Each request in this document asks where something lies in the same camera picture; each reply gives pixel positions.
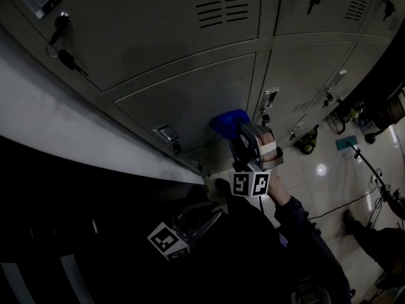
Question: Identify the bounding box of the black floor cable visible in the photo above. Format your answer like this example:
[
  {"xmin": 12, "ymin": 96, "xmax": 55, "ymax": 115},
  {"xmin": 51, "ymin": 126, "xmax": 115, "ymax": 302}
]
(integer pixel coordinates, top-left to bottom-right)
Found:
[{"xmin": 308, "ymin": 188, "xmax": 380, "ymax": 220}]

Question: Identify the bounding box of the grey metal locker cabinet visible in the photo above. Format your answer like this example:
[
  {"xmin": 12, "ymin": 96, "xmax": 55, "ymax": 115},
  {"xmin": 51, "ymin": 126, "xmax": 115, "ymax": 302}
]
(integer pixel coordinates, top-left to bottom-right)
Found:
[{"xmin": 0, "ymin": 0, "xmax": 405, "ymax": 186}]

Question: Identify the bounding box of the black work table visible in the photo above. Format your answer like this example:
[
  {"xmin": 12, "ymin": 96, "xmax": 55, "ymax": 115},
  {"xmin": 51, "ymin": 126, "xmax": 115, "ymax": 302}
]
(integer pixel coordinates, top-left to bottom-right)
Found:
[{"xmin": 335, "ymin": 30, "xmax": 405, "ymax": 113}]

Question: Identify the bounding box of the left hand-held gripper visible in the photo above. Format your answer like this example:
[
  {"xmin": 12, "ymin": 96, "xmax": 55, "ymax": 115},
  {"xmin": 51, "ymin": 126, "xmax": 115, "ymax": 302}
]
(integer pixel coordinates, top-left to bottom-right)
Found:
[{"xmin": 146, "ymin": 201, "xmax": 225, "ymax": 262}]

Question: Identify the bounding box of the person's body in dark clothes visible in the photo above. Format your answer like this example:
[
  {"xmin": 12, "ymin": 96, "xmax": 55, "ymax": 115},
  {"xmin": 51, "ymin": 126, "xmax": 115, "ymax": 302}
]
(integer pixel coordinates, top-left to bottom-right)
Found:
[{"xmin": 186, "ymin": 185, "xmax": 320, "ymax": 304}]

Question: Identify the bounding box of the green flat mop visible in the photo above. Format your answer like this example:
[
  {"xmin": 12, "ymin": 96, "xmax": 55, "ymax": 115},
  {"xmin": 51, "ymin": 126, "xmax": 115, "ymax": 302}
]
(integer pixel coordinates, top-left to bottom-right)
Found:
[{"xmin": 335, "ymin": 136, "xmax": 393, "ymax": 201}]

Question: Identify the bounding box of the person's right hand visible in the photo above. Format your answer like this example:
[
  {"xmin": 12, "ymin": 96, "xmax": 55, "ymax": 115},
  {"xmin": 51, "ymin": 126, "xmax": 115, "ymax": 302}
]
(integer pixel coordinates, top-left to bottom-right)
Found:
[{"xmin": 257, "ymin": 130, "xmax": 279, "ymax": 163}]

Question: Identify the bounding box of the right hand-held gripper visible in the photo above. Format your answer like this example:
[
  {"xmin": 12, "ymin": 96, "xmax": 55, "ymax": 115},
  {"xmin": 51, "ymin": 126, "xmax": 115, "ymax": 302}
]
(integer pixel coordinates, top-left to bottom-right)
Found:
[{"xmin": 226, "ymin": 121, "xmax": 285, "ymax": 199}]

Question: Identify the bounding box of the black framed glass entrance door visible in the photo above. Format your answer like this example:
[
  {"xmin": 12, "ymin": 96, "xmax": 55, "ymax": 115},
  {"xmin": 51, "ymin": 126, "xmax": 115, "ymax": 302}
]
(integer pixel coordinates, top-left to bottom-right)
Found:
[{"xmin": 0, "ymin": 134, "xmax": 209, "ymax": 304}]

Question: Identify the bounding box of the yellow and black vacuum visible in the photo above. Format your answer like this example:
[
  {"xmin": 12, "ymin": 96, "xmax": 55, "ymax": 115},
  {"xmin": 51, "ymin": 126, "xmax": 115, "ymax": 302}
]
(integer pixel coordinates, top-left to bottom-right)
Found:
[{"xmin": 292, "ymin": 124, "xmax": 320, "ymax": 155}]

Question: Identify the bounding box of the blue cleaning cloth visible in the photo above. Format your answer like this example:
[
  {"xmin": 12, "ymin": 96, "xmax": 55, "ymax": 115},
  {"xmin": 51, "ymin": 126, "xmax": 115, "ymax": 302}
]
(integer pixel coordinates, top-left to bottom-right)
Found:
[{"xmin": 209, "ymin": 108, "xmax": 251, "ymax": 141}]

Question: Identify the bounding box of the person's right forearm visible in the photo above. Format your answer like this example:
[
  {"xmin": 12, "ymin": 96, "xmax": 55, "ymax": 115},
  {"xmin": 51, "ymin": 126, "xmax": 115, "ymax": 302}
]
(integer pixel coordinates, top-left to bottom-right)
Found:
[{"xmin": 268, "ymin": 172, "xmax": 354, "ymax": 304}]

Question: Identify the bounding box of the dark canister vacuum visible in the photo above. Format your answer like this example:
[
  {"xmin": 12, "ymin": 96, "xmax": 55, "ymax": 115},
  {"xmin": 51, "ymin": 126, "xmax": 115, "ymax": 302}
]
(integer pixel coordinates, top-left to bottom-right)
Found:
[{"xmin": 363, "ymin": 118, "xmax": 396, "ymax": 144}]

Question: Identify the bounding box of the person's dark shoe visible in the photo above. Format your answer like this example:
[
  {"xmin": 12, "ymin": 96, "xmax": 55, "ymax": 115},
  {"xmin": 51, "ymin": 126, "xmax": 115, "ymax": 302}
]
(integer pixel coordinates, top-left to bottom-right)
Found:
[{"xmin": 215, "ymin": 177, "xmax": 234, "ymax": 198}]

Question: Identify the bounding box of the grey metal locker door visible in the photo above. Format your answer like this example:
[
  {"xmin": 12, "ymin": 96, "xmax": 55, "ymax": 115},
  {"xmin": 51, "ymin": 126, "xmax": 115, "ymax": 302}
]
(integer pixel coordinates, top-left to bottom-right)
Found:
[{"xmin": 113, "ymin": 53, "xmax": 257, "ymax": 155}]

